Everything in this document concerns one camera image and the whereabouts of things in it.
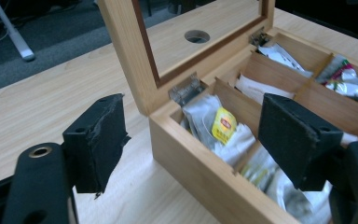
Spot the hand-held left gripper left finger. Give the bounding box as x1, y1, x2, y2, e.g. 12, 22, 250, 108
62, 92, 131, 200

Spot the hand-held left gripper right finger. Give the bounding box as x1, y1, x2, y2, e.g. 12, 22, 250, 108
257, 92, 345, 192

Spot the yellow label tea sachet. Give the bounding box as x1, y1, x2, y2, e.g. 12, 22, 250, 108
181, 94, 257, 166

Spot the wooden tea box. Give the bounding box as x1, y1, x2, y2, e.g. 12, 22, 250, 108
97, 0, 358, 224

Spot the white metal stand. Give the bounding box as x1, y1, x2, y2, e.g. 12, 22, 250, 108
0, 0, 36, 63

